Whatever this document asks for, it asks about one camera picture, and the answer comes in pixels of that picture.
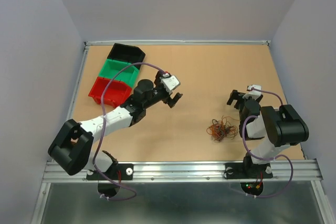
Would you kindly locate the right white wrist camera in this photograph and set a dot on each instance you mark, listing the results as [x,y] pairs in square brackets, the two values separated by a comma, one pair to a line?
[253,92]

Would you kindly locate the green plastic bin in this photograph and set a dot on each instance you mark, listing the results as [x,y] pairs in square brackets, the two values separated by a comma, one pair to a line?
[111,67]

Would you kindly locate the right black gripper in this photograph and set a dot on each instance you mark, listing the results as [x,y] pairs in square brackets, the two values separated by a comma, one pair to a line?
[235,95]

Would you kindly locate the red plastic bin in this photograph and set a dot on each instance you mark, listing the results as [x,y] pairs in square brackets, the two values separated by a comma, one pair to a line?
[116,93]

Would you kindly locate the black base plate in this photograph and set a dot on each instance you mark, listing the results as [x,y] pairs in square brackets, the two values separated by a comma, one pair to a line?
[120,171]
[244,171]

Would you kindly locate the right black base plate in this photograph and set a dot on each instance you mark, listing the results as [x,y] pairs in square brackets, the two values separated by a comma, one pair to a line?
[244,171]

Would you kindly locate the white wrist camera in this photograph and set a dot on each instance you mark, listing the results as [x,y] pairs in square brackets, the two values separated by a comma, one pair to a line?
[170,82]
[253,92]

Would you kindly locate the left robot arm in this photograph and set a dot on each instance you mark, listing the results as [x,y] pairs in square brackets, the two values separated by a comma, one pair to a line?
[71,148]

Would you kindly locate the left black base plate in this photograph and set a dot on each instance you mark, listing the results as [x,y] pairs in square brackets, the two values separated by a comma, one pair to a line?
[120,171]

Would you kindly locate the aluminium front rail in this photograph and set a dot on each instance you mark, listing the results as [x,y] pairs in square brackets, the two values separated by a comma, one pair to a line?
[181,172]

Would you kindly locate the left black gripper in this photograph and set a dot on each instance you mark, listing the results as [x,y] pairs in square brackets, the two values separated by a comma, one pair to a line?
[170,102]

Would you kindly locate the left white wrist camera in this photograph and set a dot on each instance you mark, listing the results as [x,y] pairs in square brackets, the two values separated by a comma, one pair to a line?
[170,82]

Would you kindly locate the black plastic bin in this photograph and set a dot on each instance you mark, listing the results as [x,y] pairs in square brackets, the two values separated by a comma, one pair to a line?
[125,55]

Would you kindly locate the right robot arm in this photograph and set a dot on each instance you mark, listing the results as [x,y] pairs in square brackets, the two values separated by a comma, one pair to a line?
[278,129]

